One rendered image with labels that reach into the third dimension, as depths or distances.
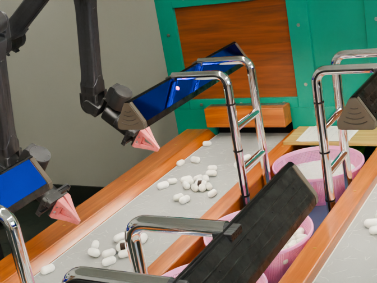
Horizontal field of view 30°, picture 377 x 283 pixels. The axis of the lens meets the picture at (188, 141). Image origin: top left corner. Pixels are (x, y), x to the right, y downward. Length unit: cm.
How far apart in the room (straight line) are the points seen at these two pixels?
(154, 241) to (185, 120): 86
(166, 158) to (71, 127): 178
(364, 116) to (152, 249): 65
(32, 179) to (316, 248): 64
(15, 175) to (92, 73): 78
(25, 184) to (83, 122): 259
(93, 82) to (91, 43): 12
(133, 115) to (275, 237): 78
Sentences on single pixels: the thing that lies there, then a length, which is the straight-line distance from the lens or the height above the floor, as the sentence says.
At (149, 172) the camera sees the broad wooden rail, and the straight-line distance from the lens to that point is 223.
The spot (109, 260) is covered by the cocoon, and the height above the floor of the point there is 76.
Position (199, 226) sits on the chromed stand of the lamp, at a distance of 96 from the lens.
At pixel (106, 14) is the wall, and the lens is 368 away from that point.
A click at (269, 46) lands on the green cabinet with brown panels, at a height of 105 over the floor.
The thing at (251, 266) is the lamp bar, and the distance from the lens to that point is 95.
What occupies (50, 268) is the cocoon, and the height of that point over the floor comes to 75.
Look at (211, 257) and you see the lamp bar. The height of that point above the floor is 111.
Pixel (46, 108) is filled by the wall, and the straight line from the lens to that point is 412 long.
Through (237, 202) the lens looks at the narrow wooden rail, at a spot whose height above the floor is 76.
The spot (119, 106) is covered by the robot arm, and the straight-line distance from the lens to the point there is 212.
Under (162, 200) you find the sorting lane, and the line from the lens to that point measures 206.
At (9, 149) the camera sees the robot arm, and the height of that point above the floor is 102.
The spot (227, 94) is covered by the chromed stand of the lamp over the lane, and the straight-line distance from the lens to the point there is 182.
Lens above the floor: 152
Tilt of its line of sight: 18 degrees down
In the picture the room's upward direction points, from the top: 10 degrees counter-clockwise
